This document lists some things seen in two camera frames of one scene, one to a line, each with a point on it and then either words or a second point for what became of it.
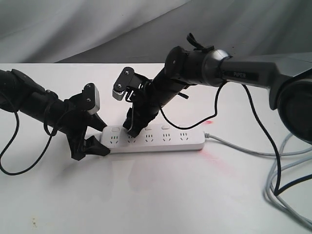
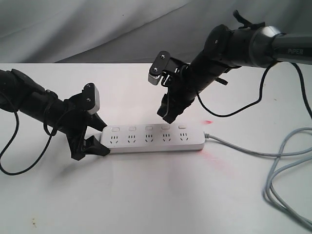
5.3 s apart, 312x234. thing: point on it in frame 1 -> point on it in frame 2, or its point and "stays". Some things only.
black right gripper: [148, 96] -> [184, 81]
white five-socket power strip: [160, 137] stays
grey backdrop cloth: [146, 31] stays
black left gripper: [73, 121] stays
